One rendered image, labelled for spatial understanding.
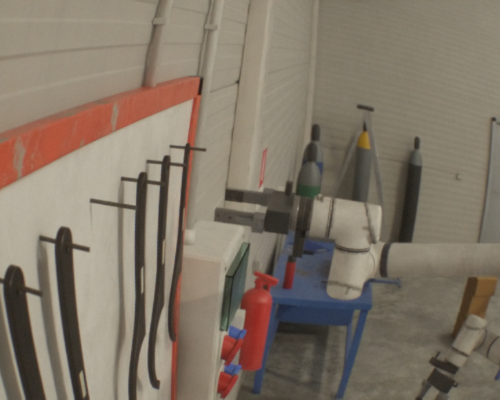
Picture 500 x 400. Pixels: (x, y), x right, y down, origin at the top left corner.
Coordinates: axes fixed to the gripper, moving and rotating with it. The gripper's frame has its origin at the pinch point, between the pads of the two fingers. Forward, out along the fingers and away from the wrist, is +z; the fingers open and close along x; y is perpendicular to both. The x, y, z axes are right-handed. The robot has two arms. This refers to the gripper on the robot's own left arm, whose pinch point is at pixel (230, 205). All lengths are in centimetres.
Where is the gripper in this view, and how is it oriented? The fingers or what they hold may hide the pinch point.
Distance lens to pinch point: 177.3
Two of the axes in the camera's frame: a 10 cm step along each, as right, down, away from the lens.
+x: -1.4, 3.1, -9.4
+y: 0.9, -9.4, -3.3
